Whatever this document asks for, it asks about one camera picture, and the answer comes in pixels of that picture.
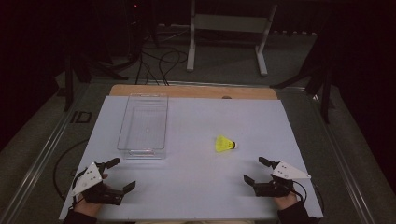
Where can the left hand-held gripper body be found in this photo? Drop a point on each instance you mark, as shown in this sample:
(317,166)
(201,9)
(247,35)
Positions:
(88,179)

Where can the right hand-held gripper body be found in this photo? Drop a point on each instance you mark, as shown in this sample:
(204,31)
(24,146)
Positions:
(288,171)

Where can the person's left hand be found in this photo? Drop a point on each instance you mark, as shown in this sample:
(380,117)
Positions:
(87,207)

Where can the person's right hand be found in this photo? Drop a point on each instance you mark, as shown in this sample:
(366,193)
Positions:
(285,202)

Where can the yellow shuttlecock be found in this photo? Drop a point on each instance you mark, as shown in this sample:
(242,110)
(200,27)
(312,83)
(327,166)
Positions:
(223,144)

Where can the clear plastic container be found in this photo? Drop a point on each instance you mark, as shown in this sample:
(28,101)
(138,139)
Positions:
(143,127)

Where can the white board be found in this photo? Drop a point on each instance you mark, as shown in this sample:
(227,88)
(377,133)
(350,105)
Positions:
(193,174)

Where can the black tripod stand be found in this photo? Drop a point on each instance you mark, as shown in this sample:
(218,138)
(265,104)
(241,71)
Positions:
(325,93)
(70,84)

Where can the white metal stand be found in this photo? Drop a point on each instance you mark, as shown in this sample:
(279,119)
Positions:
(230,23)

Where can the metal floor rail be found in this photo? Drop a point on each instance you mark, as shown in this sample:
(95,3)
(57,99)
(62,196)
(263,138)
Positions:
(40,155)
(342,155)

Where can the black rectangular frame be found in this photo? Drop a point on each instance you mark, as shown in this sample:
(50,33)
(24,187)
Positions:
(81,117)

